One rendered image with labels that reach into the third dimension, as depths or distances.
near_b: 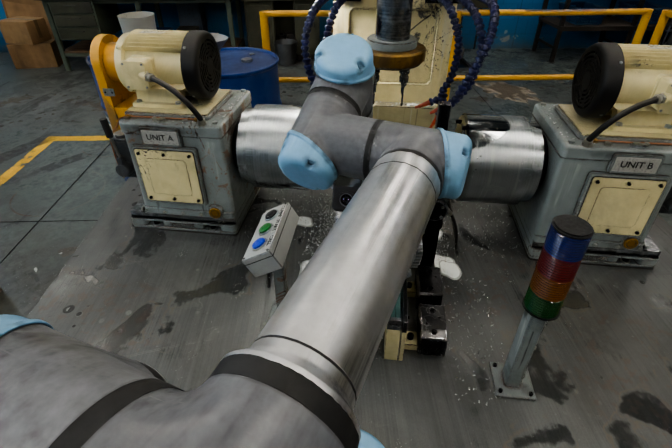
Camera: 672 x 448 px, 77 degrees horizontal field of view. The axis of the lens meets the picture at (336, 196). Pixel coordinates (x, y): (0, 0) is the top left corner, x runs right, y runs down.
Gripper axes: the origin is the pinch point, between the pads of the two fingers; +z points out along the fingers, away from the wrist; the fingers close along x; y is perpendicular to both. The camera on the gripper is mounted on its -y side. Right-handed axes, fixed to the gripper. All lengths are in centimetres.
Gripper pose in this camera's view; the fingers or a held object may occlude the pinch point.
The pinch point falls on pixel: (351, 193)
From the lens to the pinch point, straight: 82.6
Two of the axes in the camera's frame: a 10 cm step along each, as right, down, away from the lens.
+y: 1.0, -8.9, 4.3
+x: -9.9, -0.7, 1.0
